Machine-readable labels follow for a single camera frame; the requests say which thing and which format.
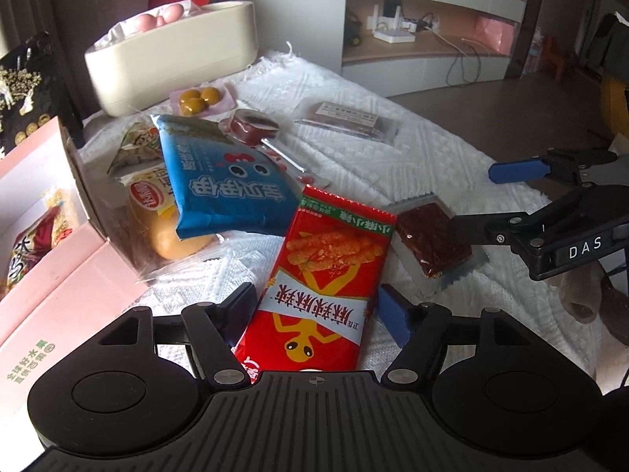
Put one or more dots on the red jelly cup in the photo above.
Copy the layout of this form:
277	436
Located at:
250	125

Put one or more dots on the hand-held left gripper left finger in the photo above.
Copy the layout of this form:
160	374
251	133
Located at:
231	312

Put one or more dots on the pale green snack packet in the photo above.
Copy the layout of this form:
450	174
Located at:
135	150

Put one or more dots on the blue snack packet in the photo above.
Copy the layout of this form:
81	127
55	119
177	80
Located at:
216	182

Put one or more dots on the white tissue paper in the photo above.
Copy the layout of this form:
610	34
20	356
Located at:
115	34

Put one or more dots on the red stick candy packet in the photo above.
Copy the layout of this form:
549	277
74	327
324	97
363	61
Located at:
295	167

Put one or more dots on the dark hanging clothes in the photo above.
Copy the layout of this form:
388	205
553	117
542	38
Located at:
609	44

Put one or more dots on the long red spicy snack packet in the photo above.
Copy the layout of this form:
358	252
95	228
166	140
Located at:
319	280

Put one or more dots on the toy car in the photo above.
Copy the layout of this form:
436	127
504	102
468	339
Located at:
354	34

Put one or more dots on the white shelf cabinet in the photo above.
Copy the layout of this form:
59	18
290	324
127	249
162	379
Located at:
393	73

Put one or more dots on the clear dark snack packet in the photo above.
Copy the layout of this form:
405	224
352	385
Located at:
344	120

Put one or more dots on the bread packet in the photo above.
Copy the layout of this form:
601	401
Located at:
172	241

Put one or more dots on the person's right hand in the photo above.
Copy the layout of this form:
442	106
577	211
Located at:
582	300

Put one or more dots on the cream oval container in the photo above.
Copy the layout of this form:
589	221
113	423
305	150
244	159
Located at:
167	64

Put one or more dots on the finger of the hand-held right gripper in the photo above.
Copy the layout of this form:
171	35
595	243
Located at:
513	170
481	228

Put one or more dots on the pink cardboard box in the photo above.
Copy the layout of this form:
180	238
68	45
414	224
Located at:
73	295

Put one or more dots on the small red stool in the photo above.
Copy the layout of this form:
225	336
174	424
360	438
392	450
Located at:
555	56

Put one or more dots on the pink ball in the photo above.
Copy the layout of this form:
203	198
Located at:
146	23
171	14

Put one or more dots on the square red-brown snack packet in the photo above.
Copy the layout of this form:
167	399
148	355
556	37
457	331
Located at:
427	241

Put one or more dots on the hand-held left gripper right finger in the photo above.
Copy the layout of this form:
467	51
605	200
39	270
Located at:
393	312

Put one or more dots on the white router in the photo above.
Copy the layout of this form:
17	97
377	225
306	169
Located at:
393	37

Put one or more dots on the pink chestnut packet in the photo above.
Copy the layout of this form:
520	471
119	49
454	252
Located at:
196	101

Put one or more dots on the pink bag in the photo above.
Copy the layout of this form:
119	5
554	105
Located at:
494	34

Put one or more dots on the black snack bag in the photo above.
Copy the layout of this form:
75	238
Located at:
29	83

